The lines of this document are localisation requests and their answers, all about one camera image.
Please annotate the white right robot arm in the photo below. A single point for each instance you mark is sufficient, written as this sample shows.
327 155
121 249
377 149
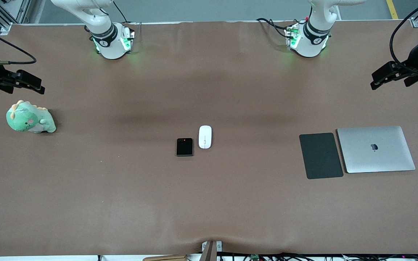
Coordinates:
107 40

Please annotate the green dinosaur plush toy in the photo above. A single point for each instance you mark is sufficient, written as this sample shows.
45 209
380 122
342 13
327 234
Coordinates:
27 117

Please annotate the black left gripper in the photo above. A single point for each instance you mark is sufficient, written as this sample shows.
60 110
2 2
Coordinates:
414 57

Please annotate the silver closed laptop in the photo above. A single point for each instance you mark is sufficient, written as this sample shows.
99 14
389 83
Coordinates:
376 149

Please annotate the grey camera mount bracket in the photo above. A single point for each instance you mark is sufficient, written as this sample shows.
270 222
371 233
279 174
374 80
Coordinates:
210 252

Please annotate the dark grey mouse pad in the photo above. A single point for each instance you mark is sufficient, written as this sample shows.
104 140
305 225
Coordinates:
320 156

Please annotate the brown wooden board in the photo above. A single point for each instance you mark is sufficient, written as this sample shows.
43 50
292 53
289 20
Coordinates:
165 258

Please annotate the white computer mouse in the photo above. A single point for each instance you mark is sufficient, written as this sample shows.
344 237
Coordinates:
205 137

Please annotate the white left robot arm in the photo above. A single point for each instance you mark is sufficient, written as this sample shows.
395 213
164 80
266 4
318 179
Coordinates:
310 40

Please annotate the black phone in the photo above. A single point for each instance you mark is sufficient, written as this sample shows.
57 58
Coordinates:
184 147

